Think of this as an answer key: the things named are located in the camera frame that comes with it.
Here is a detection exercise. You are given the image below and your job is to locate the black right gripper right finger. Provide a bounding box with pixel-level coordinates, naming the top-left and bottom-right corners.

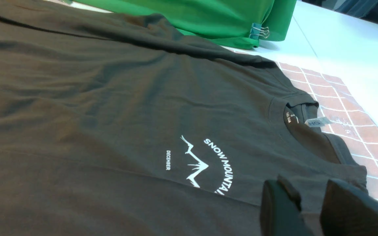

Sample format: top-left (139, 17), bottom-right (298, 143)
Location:
top-left (320, 179), bottom-right (378, 236)

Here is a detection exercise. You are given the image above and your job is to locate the metal binder clip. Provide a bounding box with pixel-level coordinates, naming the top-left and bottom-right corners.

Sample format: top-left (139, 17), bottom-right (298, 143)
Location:
top-left (249, 23), bottom-right (270, 40)

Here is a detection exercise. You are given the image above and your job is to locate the pink grid table mat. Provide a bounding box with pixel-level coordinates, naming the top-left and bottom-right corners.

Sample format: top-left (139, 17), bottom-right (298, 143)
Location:
top-left (278, 63), bottom-right (378, 201)

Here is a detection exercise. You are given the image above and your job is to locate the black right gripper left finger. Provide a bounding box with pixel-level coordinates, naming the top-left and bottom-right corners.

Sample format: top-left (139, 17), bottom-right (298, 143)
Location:
top-left (261, 176), bottom-right (313, 236)

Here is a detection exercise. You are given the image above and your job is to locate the green backdrop cloth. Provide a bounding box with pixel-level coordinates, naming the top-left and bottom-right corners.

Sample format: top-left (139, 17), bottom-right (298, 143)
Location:
top-left (79, 0), bottom-right (296, 49)

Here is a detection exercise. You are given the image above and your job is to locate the gray long-sleeved shirt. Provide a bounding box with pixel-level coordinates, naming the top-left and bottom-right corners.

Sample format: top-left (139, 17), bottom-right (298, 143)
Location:
top-left (0, 0), bottom-right (368, 236)

